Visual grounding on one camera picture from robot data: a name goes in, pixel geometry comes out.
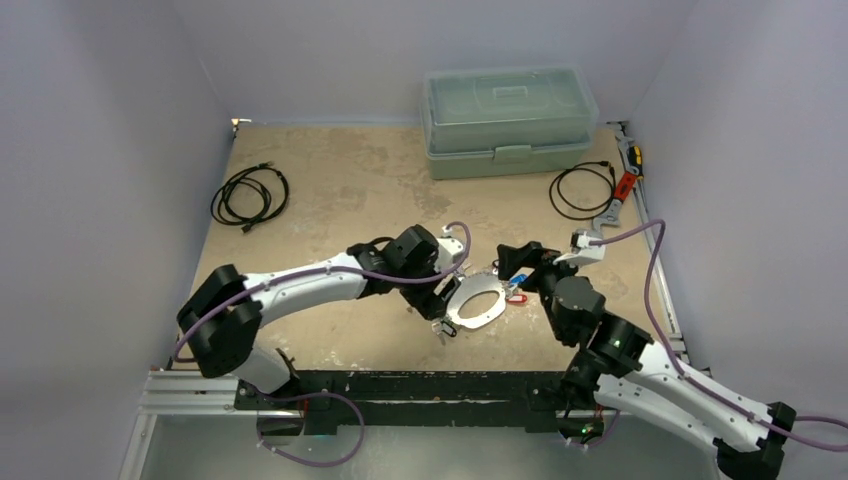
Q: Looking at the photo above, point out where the key with blue tag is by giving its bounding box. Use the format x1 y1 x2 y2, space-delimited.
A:
509 274 528 288

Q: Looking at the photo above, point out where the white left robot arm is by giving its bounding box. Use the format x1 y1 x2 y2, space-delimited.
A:
173 222 471 409

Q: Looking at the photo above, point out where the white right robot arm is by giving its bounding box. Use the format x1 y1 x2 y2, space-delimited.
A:
497 233 796 479

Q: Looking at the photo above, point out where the green plastic toolbox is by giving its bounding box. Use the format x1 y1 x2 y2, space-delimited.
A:
420 65 599 180

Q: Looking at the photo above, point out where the yellow black tool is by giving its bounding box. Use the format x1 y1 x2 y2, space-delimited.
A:
613 124 644 180

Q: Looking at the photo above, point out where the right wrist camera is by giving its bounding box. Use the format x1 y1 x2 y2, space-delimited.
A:
553 229 606 267

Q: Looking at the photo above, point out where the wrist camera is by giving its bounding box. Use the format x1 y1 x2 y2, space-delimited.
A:
434 227 466 273
553 229 606 267

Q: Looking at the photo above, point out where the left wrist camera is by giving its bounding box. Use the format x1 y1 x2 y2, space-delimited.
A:
434 227 466 273

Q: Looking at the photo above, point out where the black coiled cable right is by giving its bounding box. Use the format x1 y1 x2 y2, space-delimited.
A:
548 160 619 222

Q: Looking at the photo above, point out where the black coiled cable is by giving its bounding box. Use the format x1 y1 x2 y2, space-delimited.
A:
548 160 619 222
210 162 291 234

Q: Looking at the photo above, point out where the red handled adjustable wrench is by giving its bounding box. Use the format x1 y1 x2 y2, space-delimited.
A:
591 171 640 233

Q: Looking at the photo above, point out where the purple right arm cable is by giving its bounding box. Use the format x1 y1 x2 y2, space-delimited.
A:
563 219 848 455

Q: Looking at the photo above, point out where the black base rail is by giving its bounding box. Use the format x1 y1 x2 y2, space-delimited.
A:
234 370 615 443

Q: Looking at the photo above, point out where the black coiled cable left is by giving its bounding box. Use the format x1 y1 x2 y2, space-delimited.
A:
210 162 291 234

